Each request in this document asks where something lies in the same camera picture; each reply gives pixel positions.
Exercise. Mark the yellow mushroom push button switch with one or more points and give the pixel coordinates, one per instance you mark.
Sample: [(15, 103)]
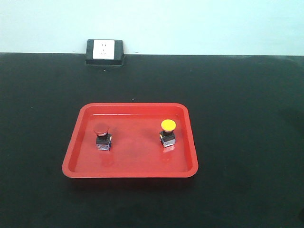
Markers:
[(167, 136)]

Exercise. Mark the red mushroom push button switch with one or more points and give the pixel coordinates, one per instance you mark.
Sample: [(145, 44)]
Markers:
[(103, 137)]

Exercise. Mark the red plastic tray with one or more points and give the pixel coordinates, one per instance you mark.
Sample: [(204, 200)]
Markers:
[(136, 150)]

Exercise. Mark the black white power socket box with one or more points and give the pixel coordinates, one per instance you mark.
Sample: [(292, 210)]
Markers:
[(104, 52)]

